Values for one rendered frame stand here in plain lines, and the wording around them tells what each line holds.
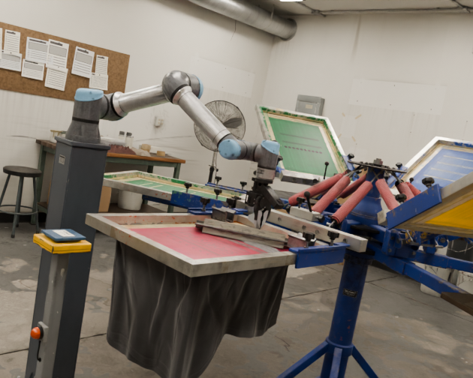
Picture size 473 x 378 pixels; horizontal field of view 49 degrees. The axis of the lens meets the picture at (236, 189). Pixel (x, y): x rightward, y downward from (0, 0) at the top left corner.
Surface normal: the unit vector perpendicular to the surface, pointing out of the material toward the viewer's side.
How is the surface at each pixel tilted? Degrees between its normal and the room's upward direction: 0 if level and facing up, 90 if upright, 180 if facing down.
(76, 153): 90
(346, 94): 90
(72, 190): 90
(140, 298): 93
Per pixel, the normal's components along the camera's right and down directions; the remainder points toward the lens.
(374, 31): -0.69, -0.03
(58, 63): 0.70, 0.17
